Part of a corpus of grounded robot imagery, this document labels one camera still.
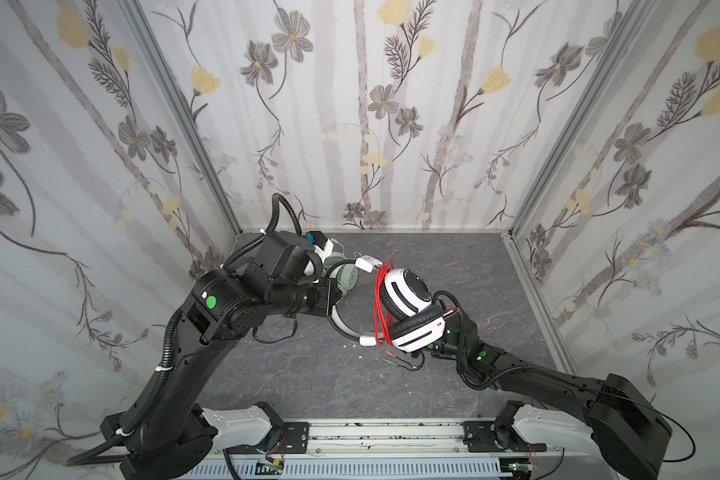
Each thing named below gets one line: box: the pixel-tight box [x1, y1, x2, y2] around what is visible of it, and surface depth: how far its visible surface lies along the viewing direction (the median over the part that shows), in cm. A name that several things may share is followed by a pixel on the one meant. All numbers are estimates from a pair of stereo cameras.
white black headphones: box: [325, 255, 447, 354], surface depth 47 cm
